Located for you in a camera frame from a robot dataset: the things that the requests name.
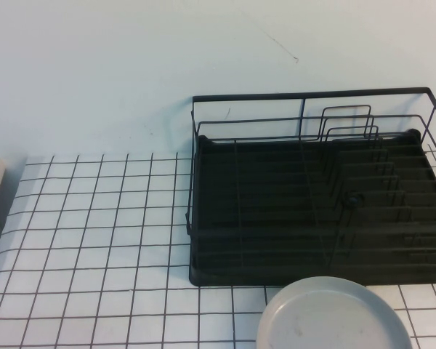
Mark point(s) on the black plastic drip tray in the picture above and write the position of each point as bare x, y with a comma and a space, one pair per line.
269, 203

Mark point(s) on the grey round plate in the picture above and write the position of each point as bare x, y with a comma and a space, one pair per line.
330, 320

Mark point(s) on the white checked tablecloth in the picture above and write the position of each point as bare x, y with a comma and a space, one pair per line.
94, 254

